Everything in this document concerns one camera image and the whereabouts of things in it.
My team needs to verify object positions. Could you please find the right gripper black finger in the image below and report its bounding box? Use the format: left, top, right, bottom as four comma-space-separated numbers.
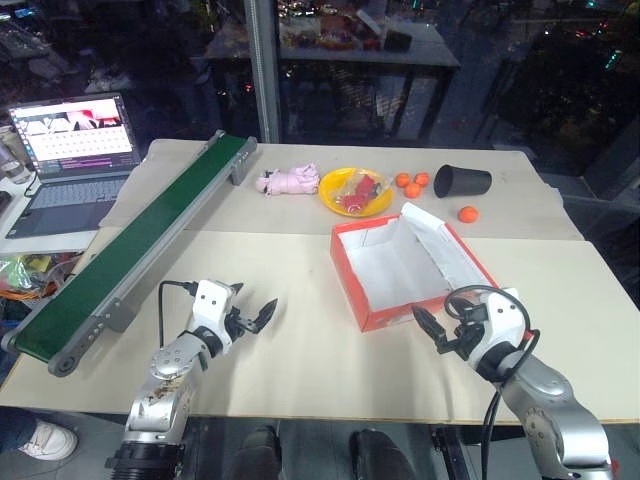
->
411, 305, 448, 347

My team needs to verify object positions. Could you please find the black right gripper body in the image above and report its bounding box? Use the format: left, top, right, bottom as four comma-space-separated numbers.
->
436, 322, 485, 362

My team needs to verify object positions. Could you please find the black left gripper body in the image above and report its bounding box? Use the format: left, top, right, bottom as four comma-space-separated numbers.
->
224, 305, 263, 347

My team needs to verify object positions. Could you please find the orange cardboard box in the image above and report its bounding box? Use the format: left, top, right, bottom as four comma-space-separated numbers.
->
329, 201, 501, 334

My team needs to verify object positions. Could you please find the black box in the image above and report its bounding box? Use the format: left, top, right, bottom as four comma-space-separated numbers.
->
383, 29, 414, 52

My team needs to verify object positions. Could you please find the pink plush toy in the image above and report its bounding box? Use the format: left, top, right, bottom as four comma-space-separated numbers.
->
254, 161, 321, 198

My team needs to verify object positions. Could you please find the dark rounded shape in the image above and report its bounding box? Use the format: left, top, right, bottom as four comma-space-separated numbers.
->
234, 424, 284, 480
348, 428, 416, 480

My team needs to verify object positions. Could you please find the yellow plate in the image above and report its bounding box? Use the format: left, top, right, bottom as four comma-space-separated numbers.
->
318, 165, 396, 218

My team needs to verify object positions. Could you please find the black cup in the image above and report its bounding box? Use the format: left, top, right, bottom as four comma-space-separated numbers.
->
432, 163, 493, 200

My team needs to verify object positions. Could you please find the clear bag of red items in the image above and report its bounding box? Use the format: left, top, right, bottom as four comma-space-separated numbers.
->
333, 172, 392, 214

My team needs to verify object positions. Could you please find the colourful bag clutter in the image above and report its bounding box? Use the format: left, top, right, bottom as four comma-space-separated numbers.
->
0, 253, 76, 301

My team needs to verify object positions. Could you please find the grey metal pillar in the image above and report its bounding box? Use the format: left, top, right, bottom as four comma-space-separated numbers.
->
244, 0, 281, 144

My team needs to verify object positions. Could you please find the grey open laptop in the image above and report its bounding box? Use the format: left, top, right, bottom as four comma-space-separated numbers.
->
4, 92, 144, 240

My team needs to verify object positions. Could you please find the white sneaker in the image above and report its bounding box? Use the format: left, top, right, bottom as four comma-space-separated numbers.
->
18, 419, 80, 462

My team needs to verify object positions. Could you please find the blue jeans leg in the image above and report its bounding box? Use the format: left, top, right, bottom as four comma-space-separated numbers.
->
0, 407, 41, 454

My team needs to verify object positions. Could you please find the clear plastic bottle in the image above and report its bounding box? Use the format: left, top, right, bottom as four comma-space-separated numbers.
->
0, 127, 31, 185

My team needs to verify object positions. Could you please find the grey background table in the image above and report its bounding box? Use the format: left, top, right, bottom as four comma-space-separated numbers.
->
207, 19, 461, 146

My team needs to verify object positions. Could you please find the colourful goods pile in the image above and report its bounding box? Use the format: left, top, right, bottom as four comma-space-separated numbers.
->
277, 9, 386, 51

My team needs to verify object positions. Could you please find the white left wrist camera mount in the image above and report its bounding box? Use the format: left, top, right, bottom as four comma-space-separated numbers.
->
191, 279, 236, 334

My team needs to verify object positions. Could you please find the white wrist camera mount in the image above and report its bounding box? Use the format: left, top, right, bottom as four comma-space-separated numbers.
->
191, 279, 236, 334
479, 287, 534, 356

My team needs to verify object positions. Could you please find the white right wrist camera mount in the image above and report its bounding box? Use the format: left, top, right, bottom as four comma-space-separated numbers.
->
479, 287, 534, 356

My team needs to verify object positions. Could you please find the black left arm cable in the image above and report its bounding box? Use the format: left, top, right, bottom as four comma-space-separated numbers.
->
157, 280, 197, 349

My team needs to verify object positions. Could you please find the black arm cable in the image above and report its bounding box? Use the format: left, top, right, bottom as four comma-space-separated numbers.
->
443, 284, 542, 446
157, 280, 197, 349

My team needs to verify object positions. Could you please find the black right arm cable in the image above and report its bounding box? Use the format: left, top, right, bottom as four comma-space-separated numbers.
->
443, 284, 542, 446

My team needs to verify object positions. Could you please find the green conveyor belt grey frame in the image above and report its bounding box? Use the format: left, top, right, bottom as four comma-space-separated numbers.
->
0, 129, 259, 379

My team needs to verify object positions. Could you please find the black table frame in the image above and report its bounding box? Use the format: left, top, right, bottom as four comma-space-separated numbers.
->
432, 424, 526, 480

